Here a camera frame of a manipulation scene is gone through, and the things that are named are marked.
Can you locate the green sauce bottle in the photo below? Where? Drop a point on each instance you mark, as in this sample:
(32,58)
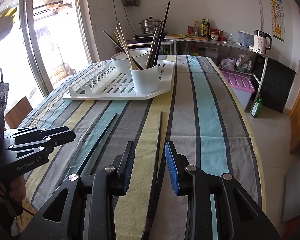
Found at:
(203,28)

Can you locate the dark sauce bottle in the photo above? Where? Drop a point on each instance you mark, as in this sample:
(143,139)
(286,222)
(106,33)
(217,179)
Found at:
(208,28)

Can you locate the white plastic dish rack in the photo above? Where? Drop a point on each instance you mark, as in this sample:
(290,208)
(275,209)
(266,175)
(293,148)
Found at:
(105,82)

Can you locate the giraffe wall poster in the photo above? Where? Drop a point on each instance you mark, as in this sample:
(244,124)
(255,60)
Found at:
(278,23)

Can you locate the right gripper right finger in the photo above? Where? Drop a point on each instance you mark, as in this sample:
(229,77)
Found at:
(217,205)

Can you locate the induction cooker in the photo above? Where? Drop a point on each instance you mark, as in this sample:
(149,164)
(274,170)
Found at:
(144,37)

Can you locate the person's left hand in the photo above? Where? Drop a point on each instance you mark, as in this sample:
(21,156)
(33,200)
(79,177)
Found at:
(17,189)

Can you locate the steel steamer pot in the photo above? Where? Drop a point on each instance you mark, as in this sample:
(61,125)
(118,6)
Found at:
(149,25)

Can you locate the grey plastic container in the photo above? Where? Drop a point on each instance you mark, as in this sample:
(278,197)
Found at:
(245,39)

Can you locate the metal kitchen shelf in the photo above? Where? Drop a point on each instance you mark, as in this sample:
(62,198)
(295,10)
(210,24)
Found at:
(140,53)

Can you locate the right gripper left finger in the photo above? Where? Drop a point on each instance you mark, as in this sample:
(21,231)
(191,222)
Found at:
(82,207)

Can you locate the green bottle on floor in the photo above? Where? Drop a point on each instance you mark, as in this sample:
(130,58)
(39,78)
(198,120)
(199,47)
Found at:
(257,106)

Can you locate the white utensil holder cup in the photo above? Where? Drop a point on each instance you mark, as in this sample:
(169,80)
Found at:
(146,80)

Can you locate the pink lid storage box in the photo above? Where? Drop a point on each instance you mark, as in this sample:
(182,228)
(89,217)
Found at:
(241,86)

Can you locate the striped tablecloth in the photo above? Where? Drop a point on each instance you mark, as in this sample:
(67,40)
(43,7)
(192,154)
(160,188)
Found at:
(201,116)

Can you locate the white electric kettle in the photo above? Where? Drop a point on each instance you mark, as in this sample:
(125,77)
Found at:
(262,41)

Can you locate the wooden cutting board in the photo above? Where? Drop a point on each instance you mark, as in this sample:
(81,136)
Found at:
(186,38)

